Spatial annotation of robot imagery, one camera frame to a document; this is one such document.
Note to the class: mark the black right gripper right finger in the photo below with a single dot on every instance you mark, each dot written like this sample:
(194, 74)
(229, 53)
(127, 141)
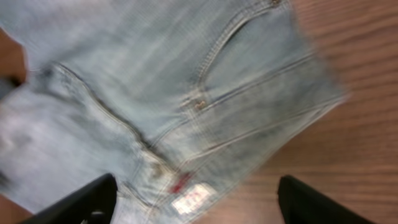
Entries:
(301, 204)

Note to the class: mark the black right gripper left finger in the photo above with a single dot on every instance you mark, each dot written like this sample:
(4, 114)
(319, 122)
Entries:
(92, 204)

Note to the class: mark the light blue denim shorts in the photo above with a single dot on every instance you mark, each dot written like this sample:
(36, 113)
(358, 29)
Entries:
(179, 99)

